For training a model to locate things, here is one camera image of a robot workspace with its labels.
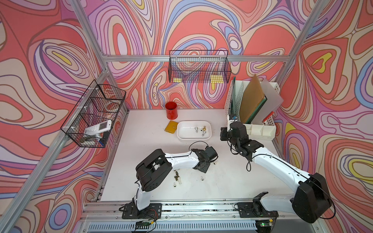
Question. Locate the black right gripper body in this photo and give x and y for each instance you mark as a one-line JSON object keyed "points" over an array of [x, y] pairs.
{"points": [[226, 136]]}

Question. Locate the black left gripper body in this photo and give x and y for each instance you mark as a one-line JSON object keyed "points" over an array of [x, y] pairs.
{"points": [[205, 168]]}

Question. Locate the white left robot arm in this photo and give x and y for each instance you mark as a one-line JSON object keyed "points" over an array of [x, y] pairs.
{"points": [[153, 170]]}

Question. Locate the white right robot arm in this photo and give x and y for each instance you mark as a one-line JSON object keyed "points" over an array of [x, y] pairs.
{"points": [[309, 198]]}

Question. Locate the white storage box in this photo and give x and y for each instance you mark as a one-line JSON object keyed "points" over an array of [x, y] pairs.
{"points": [[186, 130]]}

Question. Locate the green folder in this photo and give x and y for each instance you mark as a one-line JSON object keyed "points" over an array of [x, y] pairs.
{"points": [[256, 110]]}

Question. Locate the white file organizer rack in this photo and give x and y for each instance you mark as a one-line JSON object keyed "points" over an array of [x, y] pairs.
{"points": [[265, 131]]}

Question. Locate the brown cardboard folder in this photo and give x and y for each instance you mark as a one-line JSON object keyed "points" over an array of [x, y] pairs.
{"points": [[252, 101]]}

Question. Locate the yellow sponge pad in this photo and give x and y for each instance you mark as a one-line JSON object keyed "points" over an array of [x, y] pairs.
{"points": [[171, 127]]}

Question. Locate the grey plastic sheet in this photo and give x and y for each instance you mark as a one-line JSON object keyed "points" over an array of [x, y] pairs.
{"points": [[274, 100]]}

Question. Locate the red metal cup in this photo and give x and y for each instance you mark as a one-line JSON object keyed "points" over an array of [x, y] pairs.
{"points": [[171, 110]]}

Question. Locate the white remote control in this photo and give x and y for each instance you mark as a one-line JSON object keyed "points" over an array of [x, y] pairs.
{"points": [[98, 128]]}

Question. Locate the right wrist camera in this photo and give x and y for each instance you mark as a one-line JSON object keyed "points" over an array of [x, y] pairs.
{"points": [[230, 119]]}

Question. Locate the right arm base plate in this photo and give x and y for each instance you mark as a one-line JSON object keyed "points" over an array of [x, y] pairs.
{"points": [[254, 210]]}

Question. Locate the black wire basket back wall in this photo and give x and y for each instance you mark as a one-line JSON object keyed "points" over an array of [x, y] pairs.
{"points": [[199, 66]]}

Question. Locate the black wire basket wall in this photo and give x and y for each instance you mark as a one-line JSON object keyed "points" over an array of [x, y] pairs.
{"points": [[99, 103], [199, 66]]}

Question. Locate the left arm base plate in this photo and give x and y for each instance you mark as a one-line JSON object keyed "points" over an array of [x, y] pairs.
{"points": [[130, 211]]}

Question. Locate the black wire basket left wall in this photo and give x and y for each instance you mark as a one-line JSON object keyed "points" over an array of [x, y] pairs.
{"points": [[99, 103]]}

